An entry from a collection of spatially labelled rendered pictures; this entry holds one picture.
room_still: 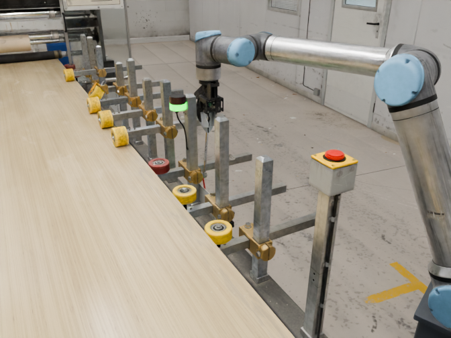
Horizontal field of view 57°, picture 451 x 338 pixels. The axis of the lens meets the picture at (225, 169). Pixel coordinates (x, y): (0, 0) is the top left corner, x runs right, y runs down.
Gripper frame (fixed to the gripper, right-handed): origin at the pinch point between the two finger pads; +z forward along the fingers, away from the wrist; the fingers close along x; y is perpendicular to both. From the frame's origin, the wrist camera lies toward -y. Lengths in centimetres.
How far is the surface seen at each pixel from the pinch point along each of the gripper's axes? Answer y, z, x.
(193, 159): 4.2, 9.6, -8.0
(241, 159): -0.1, 16.4, 15.7
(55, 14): -231, -23, -21
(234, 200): 25.0, 19.1, -1.4
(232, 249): 50, 19, -16
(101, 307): 64, 11, -57
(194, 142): 4.2, 2.7, -7.5
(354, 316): 32, 101, 65
